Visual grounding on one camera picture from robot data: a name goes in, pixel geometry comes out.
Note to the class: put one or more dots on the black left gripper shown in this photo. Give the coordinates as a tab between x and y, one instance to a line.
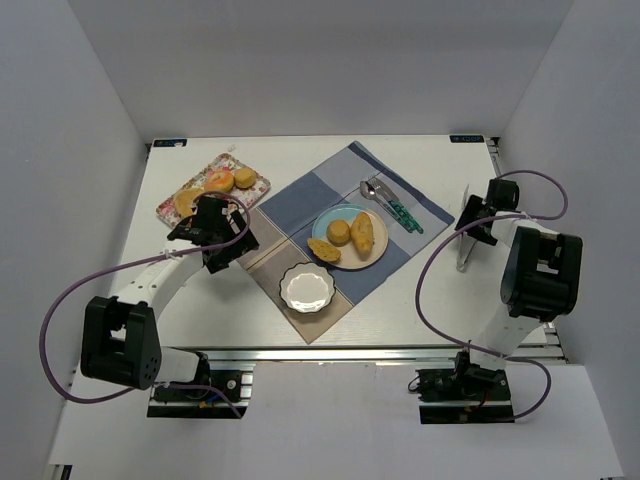
232	248

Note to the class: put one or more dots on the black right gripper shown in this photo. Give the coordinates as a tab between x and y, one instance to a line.
473	225

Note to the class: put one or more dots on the dark brown muffin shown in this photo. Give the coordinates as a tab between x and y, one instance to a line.
323	250

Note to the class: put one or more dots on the long twisted bread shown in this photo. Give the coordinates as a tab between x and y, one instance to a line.
362	234

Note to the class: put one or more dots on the round golden bun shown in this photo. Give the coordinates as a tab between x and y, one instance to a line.
338	232

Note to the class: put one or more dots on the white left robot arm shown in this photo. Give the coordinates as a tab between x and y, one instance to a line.
120	343

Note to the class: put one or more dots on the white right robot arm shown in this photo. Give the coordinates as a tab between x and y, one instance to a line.
540	280

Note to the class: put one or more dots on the floral serving tray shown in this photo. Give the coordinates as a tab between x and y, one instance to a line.
166	210

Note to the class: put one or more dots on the plain glazed donut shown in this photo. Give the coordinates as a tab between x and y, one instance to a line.
184	201

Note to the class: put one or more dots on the blue label right corner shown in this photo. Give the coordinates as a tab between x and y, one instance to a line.
457	138

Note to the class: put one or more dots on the blue label corner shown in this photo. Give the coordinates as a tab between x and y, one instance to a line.
457	138
169	143

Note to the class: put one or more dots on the pink frosted donut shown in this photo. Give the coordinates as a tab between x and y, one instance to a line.
220	180

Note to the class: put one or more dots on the round bun on tray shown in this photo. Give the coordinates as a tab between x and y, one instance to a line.
244	178

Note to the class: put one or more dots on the white scalloped bowl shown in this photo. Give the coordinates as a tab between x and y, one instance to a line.
307	288

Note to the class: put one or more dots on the patchwork blue grey placemat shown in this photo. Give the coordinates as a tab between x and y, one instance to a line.
283	224

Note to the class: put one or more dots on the blue label left corner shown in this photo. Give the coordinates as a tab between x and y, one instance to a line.
169	143

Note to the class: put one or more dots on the blue and cream plate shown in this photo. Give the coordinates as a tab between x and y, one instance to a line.
350	258

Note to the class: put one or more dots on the metal fork green handle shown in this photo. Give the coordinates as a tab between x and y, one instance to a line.
388	195

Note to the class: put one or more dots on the metal spoon green handle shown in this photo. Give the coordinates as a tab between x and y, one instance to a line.
369	192

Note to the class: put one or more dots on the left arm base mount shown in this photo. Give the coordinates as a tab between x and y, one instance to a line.
227	397

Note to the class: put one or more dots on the aluminium table front rail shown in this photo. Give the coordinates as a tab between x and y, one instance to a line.
408	354

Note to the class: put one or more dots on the aluminium table rail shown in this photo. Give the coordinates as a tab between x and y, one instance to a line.
408	354
541	197

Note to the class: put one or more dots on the aluminium table right rail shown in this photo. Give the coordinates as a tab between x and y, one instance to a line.
541	197

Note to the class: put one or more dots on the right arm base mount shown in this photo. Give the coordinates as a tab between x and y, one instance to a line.
463	394

